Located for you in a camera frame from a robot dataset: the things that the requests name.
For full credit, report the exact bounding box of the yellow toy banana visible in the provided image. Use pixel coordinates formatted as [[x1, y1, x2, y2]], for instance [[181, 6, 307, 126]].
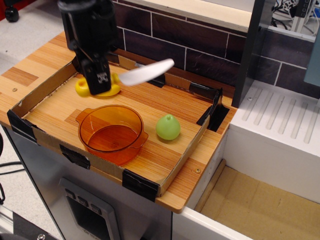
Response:
[[96, 84, 121, 97]]

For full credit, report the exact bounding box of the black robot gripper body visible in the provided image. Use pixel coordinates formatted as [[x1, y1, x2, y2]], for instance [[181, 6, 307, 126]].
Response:
[[57, 0, 118, 75]]

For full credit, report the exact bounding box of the cardboard fence with black tape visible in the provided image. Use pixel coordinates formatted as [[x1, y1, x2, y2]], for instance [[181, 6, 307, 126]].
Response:
[[6, 43, 230, 203]]

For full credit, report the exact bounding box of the white toy sink unit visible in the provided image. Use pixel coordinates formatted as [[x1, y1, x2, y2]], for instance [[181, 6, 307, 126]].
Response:
[[172, 81, 320, 240]]

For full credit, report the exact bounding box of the orange transparent plastic pot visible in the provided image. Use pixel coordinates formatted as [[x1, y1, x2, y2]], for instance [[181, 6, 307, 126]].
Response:
[[75, 105, 149, 166]]

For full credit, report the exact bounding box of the black caster wheel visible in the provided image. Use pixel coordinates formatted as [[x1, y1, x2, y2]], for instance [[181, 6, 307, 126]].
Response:
[[4, 6, 19, 23]]

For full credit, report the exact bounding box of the yellow handled toy knife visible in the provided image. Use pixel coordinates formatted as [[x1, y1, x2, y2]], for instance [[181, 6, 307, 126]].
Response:
[[75, 58, 175, 97]]

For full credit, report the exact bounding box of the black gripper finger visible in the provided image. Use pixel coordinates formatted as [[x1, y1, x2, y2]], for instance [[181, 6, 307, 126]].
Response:
[[80, 53, 111, 95]]

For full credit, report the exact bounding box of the grey toy oven front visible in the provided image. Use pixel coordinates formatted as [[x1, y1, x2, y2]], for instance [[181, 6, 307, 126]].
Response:
[[59, 177, 121, 240]]

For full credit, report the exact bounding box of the black cable on floor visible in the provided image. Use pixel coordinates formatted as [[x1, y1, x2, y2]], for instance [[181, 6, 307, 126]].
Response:
[[0, 161, 26, 175]]

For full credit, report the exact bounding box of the green toy pear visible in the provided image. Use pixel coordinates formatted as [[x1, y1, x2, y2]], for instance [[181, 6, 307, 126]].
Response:
[[155, 114, 181, 141]]

